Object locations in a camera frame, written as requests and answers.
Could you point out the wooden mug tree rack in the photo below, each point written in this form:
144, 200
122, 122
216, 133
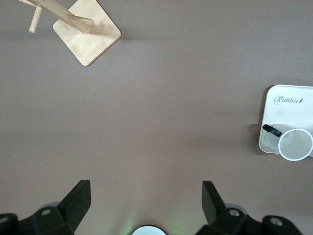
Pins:
88, 46

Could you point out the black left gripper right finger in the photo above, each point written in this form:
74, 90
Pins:
220, 218

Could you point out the cream Rabbit tray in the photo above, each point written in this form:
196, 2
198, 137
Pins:
283, 115

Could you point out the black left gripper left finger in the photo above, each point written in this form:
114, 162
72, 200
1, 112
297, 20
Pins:
71, 210

